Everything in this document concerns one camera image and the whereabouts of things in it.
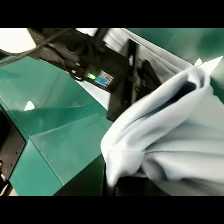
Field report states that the black cable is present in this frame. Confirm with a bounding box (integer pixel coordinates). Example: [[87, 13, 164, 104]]
[[0, 27, 80, 68]]

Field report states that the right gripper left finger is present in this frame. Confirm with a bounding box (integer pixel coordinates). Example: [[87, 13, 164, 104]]
[[103, 161, 118, 197]]

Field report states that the pale blue shirt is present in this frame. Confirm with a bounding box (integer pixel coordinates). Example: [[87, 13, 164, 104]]
[[75, 27, 224, 197]]

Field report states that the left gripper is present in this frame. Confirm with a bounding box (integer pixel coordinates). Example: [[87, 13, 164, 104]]
[[106, 38, 163, 123]]

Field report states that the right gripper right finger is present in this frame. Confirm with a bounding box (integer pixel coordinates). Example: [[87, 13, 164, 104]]
[[116, 175, 163, 197]]

